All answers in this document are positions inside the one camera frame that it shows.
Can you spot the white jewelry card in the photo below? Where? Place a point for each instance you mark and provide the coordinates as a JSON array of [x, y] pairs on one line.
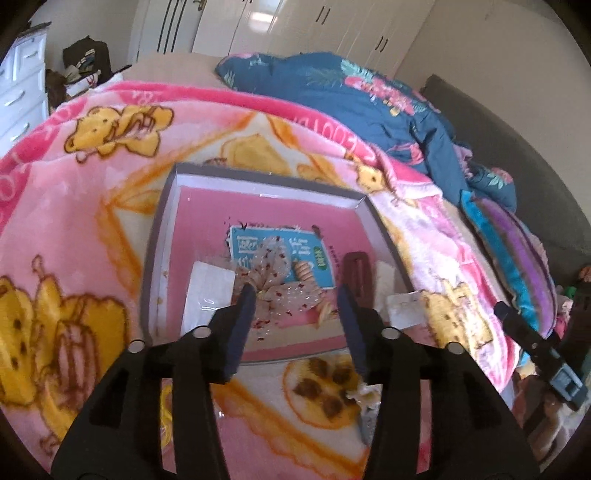
[[207, 290]]

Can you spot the white earring card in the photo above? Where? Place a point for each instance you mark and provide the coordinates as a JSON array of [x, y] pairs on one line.
[[406, 311]]

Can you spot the dark bag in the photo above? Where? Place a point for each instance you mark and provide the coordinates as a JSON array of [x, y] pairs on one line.
[[85, 55]]

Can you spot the grey headboard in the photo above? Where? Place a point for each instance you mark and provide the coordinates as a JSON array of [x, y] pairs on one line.
[[531, 161]]

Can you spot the grey cardboard box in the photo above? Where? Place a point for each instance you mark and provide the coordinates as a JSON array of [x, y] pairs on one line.
[[156, 258]]

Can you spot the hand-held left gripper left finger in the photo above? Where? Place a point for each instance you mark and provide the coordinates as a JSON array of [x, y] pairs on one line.
[[240, 332]]

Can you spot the white wardrobe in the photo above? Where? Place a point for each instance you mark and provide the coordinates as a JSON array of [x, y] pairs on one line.
[[300, 27]]

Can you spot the brown hair clip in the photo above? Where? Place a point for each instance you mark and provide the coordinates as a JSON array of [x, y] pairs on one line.
[[359, 277]]

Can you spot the blue floral duvet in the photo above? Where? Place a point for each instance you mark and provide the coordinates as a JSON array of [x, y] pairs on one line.
[[323, 92]]

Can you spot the white drawer cabinet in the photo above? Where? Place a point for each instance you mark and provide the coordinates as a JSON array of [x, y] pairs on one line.
[[18, 87]]

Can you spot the pink printed bear blanket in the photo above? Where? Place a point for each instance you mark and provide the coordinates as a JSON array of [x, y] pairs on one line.
[[92, 221]]

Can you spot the striped blue purple pillow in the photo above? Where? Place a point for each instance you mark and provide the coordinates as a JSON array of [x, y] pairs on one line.
[[508, 249]]

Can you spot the sheer dotted bow hair clip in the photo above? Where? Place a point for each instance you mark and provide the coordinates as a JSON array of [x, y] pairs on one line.
[[277, 258]]

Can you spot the white door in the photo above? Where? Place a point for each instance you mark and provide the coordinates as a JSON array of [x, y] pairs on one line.
[[166, 23]]

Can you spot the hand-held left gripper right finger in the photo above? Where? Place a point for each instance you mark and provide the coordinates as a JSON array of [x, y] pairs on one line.
[[353, 332]]

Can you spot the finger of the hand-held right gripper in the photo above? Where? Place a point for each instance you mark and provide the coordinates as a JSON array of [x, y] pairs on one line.
[[521, 330]]

